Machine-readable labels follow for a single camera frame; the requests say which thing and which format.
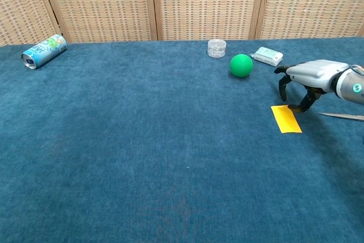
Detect metal scissors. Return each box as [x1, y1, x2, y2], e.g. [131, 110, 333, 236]
[318, 112, 364, 122]

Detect green ball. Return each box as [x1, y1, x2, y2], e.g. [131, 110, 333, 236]
[229, 53, 254, 79]

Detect blue table cloth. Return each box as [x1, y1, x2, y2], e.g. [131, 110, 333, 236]
[0, 36, 364, 243]

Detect clear plastic jar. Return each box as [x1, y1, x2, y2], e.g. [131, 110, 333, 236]
[206, 39, 228, 59]

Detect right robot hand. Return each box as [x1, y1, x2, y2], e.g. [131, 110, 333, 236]
[274, 59, 349, 113]

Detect white tissue pack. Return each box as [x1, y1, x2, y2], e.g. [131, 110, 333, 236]
[249, 46, 284, 67]

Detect woven folding screen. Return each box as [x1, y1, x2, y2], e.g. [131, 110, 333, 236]
[0, 0, 364, 47]

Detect blue drink can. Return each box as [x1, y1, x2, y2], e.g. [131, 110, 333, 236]
[21, 34, 68, 70]

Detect yellow rectangular block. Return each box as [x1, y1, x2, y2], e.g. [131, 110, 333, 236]
[270, 105, 303, 134]

